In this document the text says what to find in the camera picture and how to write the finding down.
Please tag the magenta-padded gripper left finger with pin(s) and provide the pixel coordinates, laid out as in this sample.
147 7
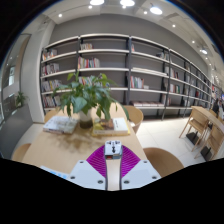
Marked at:
85 173

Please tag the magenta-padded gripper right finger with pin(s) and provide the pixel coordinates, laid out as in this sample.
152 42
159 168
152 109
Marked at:
141 173

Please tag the white charger block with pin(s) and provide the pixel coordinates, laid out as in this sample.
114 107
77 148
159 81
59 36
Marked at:
113 150

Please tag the round-backed wooden chair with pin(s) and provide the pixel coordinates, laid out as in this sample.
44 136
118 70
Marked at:
51 115
136 116
163 161

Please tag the yellow-edged book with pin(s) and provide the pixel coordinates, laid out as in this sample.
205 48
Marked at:
115 126

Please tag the open magazine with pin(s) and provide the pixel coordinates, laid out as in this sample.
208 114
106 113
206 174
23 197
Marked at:
60 124

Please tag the group of slatted wooden chairs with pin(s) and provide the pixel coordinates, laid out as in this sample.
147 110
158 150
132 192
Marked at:
196 121

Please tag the green potted plant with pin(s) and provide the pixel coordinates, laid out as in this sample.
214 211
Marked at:
83 96

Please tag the wooden side table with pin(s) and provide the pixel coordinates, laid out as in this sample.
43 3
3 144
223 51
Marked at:
208 113

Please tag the small background potted plant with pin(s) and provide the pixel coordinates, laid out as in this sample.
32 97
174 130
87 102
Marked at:
20 99

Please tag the person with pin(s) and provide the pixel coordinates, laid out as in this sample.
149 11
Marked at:
218 107

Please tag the grey bookshelf unit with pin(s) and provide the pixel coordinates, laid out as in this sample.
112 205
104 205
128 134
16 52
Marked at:
150 63

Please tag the group of ceiling lights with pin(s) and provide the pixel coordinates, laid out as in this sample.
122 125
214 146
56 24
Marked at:
156 10

